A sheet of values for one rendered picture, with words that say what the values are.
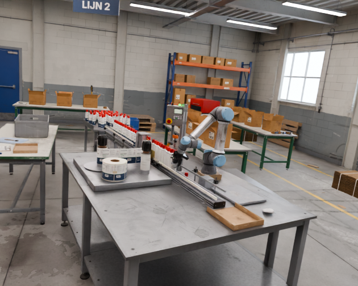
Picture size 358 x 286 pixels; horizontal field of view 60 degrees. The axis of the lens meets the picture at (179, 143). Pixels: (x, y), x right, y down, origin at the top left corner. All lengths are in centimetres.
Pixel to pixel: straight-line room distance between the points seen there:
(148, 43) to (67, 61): 260
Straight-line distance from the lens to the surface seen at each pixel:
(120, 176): 254
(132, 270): 177
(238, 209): 236
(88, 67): 1029
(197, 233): 194
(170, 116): 295
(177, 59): 1007
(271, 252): 290
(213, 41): 1124
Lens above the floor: 174
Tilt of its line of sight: 12 degrees down
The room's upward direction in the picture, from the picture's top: 5 degrees clockwise
